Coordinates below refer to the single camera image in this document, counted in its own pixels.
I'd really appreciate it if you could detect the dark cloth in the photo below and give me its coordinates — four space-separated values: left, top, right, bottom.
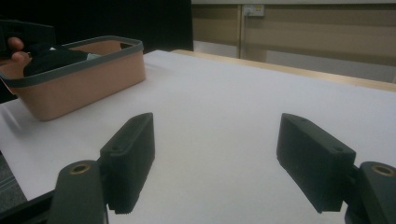
22 43 91 77

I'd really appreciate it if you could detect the white wall socket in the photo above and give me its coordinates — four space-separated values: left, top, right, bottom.
242 4 266 18

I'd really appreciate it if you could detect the black curtain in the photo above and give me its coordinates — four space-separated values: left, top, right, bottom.
0 0 194 54

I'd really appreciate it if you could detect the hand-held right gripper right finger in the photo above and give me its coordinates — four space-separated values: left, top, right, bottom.
276 113 357 215

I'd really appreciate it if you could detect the pink basket with grey rim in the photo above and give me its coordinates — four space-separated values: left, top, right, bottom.
0 35 147 122

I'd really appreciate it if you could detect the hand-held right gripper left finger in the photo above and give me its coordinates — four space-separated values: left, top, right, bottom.
99 112 156 216

